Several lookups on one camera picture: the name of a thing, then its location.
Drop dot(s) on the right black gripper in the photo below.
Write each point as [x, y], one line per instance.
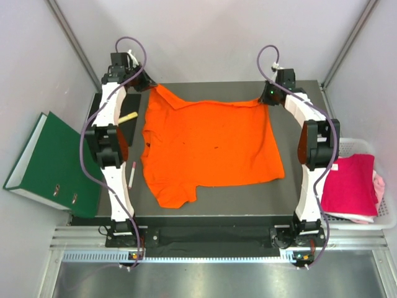
[264, 99]

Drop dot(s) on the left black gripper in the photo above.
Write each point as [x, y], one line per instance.
[146, 82]

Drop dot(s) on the orange t shirt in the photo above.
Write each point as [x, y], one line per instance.
[205, 143]

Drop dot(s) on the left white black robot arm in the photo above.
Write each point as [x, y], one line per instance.
[108, 146]

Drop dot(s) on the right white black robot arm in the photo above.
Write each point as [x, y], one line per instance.
[317, 149]

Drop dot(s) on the black notebook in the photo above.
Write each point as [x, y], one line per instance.
[130, 104]

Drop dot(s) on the yellow highlighter pen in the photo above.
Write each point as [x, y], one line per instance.
[128, 117]

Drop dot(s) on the pink white marker pen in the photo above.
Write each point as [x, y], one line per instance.
[132, 174]

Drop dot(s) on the magenta t shirt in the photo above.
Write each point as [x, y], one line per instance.
[348, 188]

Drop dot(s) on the light pink t shirt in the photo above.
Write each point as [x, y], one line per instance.
[379, 189]

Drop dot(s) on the white plastic laundry basket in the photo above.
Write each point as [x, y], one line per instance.
[386, 219]

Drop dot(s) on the green ring binder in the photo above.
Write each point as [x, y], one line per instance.
[48, 170]

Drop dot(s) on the grey slotted cable duct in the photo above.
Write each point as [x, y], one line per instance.
[75, 256]

